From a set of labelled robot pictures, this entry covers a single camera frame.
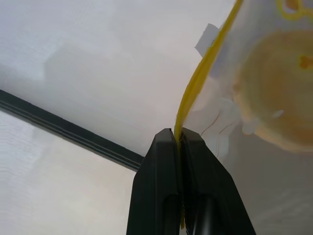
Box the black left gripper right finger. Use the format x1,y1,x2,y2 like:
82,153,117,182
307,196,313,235
180,126,257,235

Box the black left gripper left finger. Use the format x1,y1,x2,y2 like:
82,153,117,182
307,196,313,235
126,127,184,235

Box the clear yellow-zip plastic bag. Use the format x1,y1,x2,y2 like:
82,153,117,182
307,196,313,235
174,0,313,230

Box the yellow pineapple bun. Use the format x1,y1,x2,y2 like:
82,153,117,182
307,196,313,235
232,30,313,153

